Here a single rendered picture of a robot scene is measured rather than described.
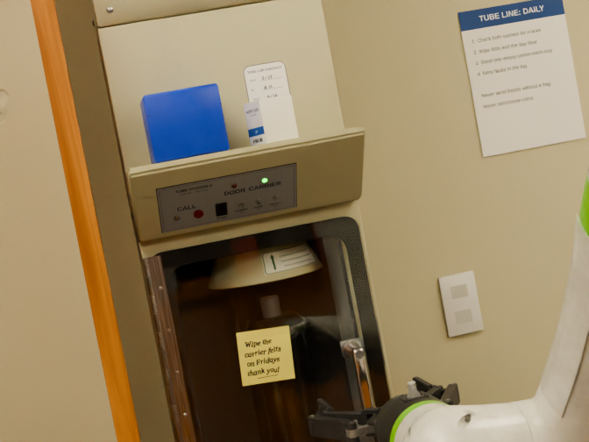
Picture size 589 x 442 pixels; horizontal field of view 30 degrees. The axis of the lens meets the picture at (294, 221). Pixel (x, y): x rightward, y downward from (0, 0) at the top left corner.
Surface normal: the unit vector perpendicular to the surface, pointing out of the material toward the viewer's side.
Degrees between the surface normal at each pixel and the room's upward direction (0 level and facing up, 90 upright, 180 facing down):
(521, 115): 90
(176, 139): 90
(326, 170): 135
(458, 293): 90
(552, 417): 97
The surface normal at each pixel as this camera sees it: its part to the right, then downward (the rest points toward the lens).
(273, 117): 0.47, -0.04
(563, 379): -0.83, 0.33
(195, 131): 0.18, 0.02
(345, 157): 0.26, 0.71
